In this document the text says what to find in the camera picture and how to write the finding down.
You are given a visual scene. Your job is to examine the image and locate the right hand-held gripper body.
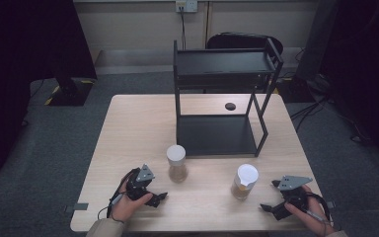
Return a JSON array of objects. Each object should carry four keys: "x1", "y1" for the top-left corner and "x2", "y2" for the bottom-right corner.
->
[{"x1": 277, "y1": 175, "x2": 314, "y2": 212}]

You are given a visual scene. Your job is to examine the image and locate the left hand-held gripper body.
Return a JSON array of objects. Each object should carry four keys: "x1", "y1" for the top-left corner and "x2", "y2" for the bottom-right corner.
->
[{"x1": 125, "y1": 164, "x2": 155, "y2": 201}]

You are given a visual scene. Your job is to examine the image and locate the yellow seasoning jar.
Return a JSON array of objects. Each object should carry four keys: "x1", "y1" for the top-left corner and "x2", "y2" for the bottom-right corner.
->
[{"x1": 230, "y1": 163, "x2": 260, "y2": 201}]

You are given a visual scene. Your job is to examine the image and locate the brown powder jar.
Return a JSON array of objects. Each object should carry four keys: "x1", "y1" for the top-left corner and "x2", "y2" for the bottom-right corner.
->
[{"x1": 166, "y1": 144, "x2": 189, "y2": 184}]

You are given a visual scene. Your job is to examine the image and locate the black metal shelf rack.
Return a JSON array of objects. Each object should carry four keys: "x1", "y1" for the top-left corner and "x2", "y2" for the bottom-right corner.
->
[{"x1": 173, "y1": 38, "x2": 284, "y2": 160}]

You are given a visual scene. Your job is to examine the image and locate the person's left hand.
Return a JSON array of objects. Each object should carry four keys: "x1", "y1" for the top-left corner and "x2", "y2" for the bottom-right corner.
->
[{"x1": 110, "y1": 174, "x2": 154, "y2": 222}]

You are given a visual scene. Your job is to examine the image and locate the person's right hand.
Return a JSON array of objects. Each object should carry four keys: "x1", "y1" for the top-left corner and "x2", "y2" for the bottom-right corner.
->
[{"x1": 283, "y1": 184, "x2": 338, "y2": 237}]

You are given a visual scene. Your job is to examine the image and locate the black floor box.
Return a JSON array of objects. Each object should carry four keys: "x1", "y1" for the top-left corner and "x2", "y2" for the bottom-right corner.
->
[{"x1": 276, "y1": 76, "x2": 316, "y2": 104}]

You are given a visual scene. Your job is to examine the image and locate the black stand base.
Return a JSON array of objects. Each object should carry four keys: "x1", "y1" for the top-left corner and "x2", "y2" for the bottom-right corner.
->
[{"x1": 43, "y1": 77, "x2": 95, "y2": 108}]

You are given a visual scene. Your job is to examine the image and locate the dark curtain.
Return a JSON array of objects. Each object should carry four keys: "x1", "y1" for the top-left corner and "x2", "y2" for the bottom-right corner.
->
[
  {"x1": 0, "y1": 0, "x2": 99, "y2": 182},
  {"x1": 295, "y1": 0, "x2": 379, "y2": 174}
]

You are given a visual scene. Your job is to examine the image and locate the black chair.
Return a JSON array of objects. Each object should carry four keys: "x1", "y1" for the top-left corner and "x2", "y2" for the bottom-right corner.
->
[{"x1": 206, "y1": 32, "x2": 284, "y2": 56}]

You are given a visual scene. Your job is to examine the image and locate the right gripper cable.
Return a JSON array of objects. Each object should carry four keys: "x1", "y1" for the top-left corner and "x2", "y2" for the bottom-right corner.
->
[{"x1": 304, "y1": 192, "x2": 333, "y2": 226}]

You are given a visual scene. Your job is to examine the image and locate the black floor cables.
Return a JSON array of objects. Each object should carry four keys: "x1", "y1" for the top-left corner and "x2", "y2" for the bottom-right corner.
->
[{"x1": 289, "y1": 93, "x2": 374, "y2": 146}]

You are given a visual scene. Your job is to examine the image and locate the black power cable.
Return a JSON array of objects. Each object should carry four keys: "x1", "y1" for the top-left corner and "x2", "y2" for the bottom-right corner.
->
[{"x1": 179, "y1": 5, "x2": 188, "y2": 51}]

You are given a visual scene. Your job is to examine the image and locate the white wall outlet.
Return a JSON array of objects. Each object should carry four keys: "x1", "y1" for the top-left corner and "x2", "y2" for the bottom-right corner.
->
[{"x1": 175, "y1": 0, "x2": 198, "y2": 14}]

